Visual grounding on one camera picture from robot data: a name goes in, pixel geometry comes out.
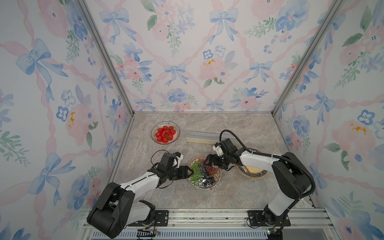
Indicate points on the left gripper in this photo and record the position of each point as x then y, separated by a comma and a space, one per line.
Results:
187, 175

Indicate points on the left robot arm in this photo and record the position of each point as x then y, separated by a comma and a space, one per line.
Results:
117, 208

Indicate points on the glass bowl of strawberries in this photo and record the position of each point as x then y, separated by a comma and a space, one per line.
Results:
165, 133

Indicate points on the bread slices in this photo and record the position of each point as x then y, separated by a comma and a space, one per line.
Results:
253, 170

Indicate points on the plate of grapes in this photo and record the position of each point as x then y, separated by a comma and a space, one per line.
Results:
201, 175

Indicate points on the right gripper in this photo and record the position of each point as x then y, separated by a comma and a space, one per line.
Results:
209, 157

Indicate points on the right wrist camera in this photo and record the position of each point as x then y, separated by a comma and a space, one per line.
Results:
217, 148

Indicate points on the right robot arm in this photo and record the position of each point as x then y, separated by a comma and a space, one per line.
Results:
294, 180

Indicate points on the cream plastic wrap dispenser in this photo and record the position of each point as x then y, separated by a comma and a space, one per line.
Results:
202, 137

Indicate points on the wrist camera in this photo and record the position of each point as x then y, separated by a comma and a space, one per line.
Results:
217, 148
178, 157

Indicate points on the blue yellow-rimmed plate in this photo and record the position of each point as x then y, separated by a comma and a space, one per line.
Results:
255, 172

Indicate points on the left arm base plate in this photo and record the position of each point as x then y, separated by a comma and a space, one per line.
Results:
157, 218

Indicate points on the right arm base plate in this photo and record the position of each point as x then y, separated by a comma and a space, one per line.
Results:
262, 218

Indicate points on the aluminium front rail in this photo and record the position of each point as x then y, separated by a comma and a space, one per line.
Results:
233, 224

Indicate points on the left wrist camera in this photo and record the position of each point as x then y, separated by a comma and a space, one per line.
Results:
178, 157

